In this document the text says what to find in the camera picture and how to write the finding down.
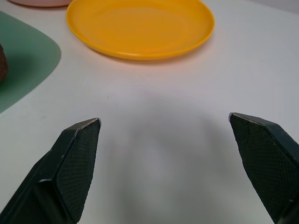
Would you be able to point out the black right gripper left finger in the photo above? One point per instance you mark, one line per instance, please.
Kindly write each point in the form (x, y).
(70, 168)

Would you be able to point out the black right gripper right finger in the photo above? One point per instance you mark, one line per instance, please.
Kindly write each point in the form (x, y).
(264, 158)

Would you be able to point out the green plastic plate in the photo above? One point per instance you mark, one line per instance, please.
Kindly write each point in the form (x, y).
(25, 63)

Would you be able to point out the yellow round plastic plate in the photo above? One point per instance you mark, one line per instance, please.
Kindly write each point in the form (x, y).
(140, 28)

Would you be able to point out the pink plastic plate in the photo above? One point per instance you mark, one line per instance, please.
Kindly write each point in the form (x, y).
(39, 2)

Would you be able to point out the dark brown avocado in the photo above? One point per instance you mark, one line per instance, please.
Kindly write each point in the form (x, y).
(2, 64)

